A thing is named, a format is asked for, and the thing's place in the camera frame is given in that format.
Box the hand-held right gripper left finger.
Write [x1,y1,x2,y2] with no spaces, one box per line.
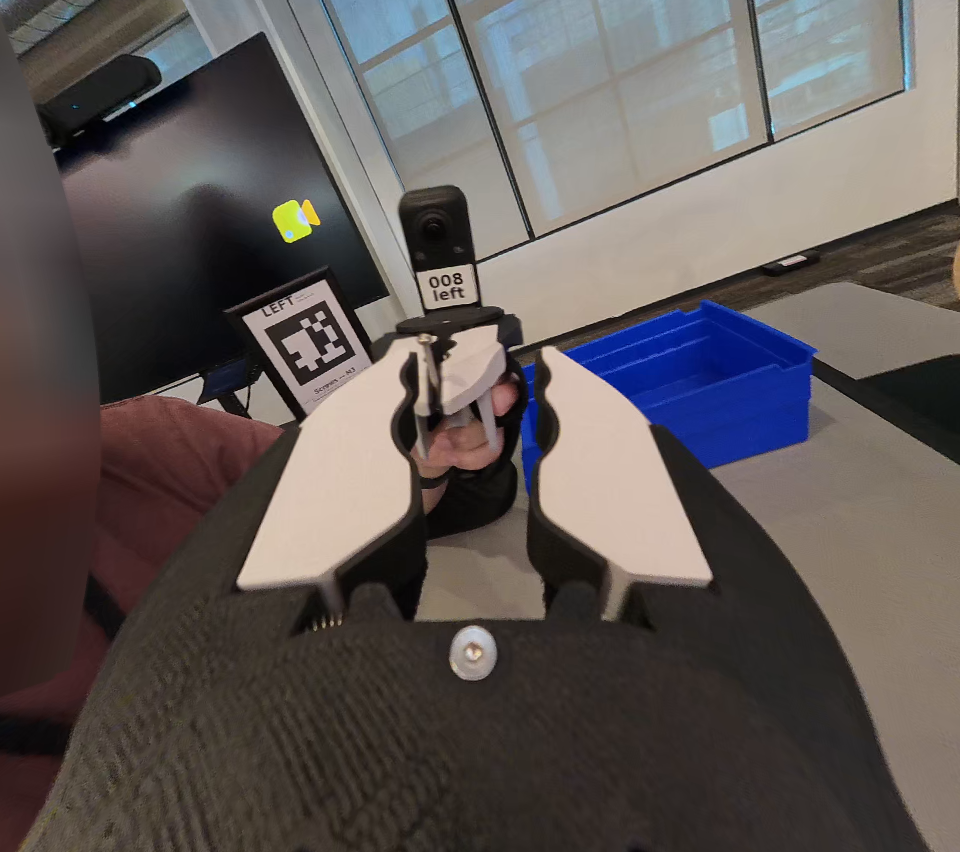
[236,350,429,621]

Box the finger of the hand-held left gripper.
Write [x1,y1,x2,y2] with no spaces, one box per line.
[408,342,445,461]
[437,338,507,454]

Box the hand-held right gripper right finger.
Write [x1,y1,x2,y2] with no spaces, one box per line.
[527,345,713,621]

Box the blue plastic bin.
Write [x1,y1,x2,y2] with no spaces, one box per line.
[521,299,819,493]

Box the person's left hand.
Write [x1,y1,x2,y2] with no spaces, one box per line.
[411,376,522,516]

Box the black monitor stand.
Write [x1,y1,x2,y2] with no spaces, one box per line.
[197,356,261,418]

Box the large black monitor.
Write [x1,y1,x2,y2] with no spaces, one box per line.
[56,31,391,405]

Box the large grid window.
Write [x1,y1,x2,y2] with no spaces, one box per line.
[296,0,920,240]

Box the person's maroon shirt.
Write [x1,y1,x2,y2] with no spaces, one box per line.
[0,642,106,852]

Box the black video bar camera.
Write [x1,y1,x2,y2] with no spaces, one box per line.
[36,53,163,148]

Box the black strap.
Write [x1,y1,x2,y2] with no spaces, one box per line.
[0,712,76,757]

